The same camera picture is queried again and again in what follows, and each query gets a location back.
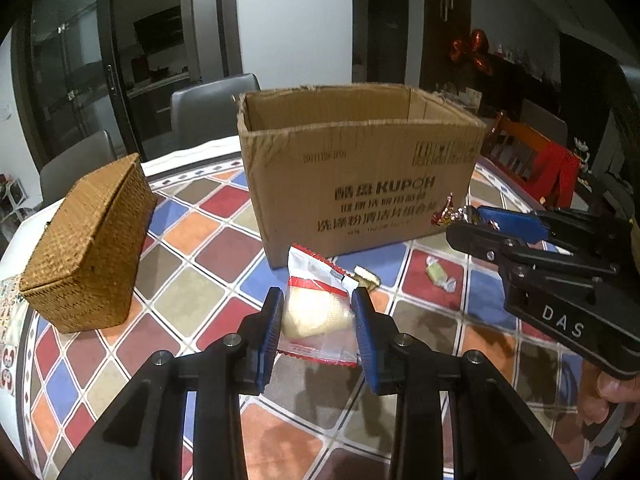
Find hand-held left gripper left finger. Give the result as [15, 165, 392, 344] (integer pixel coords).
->
[57, 287, 286, 480]

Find shoe rack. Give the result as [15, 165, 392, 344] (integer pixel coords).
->
[0, 174, 27, 222]

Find wooden chair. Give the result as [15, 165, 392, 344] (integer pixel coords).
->
[482, 110, 583, 207]

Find red cloth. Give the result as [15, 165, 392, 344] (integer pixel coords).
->
[537, 141, 584, 207]

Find glass sliding door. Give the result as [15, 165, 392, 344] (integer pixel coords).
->
[10, 0, 127, 162]

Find woven rattan basket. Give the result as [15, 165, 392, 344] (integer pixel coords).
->
[19, 153, 158, 334]

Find checkered tablecloth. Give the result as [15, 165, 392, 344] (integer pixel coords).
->
[0, 135, 640, 480]

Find clear red-edged cake packet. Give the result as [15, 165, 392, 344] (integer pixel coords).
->
[277, 244, 361, 367]

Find red foil candy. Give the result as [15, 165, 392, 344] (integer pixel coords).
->
[431, 192, 481, 231]

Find red balloons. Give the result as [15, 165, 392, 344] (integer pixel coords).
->
[450, 29, 496, 77]

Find gold snack packet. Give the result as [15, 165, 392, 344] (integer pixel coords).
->
[350, 266, 381, 292]

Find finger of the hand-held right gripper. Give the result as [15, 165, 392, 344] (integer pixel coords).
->
[469, 205, 632, 247]
[445, 222, 622, 275]

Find brown cardboard box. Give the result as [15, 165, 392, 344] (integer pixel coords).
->
[235, 85, 488, 271]

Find grey chair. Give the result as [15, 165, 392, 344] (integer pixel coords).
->
[39, 130, 119, 207]
[170, 73, 262, 152]

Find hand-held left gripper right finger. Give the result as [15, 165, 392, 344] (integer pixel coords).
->
[350, 287, 581, 480]

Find green wrapped candy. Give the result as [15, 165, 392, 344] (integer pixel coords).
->
[424, 256, 458, 292]

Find person's right hand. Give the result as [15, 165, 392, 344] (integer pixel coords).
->
[579, 359, 640, 442]

